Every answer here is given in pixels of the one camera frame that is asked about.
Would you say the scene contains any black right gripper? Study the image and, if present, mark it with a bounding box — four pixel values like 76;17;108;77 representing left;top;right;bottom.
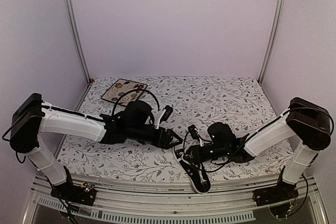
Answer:
181;144;229;164

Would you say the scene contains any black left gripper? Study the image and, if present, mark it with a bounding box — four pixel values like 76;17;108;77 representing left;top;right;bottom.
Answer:
128;125;183;150

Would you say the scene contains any black canvas sneaker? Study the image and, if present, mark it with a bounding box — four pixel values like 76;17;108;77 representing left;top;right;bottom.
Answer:
173;149;211;194

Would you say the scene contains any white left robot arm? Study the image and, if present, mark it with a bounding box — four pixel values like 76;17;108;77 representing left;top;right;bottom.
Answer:
2;93;183;200

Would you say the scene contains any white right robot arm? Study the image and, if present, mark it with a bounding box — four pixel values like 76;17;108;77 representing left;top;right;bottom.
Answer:
175;97;335;201

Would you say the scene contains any floral patterned table mat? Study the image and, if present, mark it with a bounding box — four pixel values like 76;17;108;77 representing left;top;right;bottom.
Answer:
57;77;293;183

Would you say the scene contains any square floral ceramic plate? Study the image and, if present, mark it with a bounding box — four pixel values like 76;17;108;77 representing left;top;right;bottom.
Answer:
101;79;148;106

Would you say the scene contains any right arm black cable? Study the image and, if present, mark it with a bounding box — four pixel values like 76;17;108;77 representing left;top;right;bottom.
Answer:
182;126;253;174

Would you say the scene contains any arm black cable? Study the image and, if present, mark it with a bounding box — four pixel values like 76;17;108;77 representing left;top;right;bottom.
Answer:
182;126;253;174
112;89;161;117

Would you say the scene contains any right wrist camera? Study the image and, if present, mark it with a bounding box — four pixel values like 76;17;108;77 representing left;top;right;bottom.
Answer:
187;125;205;147

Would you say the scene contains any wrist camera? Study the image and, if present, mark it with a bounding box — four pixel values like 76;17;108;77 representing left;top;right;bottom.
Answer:
187;125;205;147
154;105;173;129

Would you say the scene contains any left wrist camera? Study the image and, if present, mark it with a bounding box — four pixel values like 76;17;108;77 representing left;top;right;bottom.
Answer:
154;105;173;129

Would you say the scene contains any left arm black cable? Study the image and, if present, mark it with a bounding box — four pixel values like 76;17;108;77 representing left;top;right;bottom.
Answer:
112;89;161;117

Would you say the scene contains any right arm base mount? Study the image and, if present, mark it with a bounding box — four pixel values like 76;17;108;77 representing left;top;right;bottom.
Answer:
253;183;309;219

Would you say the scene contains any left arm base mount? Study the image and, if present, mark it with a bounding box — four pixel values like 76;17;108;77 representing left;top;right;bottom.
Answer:
50;182;97;206

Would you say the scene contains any aluminium front rail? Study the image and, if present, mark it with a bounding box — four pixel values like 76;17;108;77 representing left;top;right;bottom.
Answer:
23;175;326;224

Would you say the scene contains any right aluminium frame post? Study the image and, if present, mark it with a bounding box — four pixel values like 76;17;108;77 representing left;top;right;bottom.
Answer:
257;0;285;86

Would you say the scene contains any aluminium frame post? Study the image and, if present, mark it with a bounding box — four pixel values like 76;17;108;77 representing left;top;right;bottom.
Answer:
64;0;91;84
257;0;285;86

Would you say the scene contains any left aluminium frame post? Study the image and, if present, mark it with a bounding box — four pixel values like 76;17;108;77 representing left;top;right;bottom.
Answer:
64;0;91;84

